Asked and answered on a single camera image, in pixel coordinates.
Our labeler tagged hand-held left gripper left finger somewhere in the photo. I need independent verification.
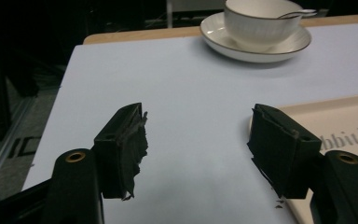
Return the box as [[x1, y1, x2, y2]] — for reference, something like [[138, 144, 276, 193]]
[[40, 102, 149, 224]]

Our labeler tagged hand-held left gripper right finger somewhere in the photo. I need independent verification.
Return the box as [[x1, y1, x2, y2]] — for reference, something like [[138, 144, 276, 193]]
[[246, 103, 358, 224]]

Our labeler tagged beige tray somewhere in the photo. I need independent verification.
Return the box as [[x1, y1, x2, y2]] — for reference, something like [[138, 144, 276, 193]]
[[249, 92, 358, 224]]

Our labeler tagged pale blue table mat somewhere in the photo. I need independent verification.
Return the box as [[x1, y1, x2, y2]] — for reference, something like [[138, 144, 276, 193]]
[[21, 21, 358, 224]]

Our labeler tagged white ribbed cup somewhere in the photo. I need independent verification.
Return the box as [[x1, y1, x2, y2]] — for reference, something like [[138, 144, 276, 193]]
[[223, 0, 304, 49]]

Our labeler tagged dark metal stand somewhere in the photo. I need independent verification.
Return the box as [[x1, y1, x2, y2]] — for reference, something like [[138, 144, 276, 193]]
[[0, 55, 13, 143]]

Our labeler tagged white saucer with dark rim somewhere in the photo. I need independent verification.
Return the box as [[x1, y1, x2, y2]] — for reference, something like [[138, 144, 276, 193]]
[[200, 12, 312, 63]]

